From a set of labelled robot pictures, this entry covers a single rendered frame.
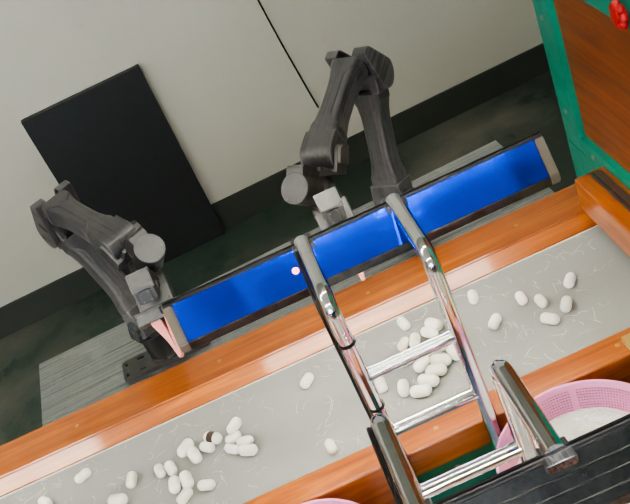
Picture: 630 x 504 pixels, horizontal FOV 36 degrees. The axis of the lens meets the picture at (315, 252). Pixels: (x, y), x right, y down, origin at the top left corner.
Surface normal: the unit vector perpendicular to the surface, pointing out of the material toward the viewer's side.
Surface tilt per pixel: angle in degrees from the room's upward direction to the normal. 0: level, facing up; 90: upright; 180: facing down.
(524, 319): 0
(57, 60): 90
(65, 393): 0
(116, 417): 0
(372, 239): 58
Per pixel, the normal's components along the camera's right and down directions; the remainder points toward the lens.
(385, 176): -0.47, 0.41
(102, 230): -0.24, -0.72
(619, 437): 0.00, 0.01
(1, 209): 0.27, 0.48
